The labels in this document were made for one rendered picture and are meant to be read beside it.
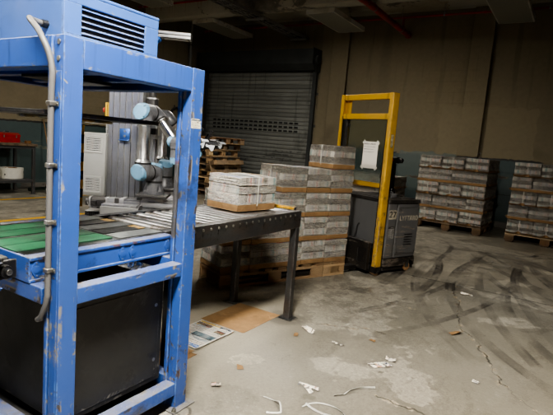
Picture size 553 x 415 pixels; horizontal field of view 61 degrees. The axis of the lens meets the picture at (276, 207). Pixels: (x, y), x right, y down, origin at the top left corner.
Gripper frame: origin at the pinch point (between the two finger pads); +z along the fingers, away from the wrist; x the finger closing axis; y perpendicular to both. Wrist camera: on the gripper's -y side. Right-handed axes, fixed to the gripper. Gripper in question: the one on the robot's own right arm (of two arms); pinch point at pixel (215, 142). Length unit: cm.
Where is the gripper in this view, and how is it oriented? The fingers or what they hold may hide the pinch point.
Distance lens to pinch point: 318.9
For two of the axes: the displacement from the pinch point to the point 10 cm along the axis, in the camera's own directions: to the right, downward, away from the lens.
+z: 9.2, 1.3, -3.6
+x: -3.6, -0.4, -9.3
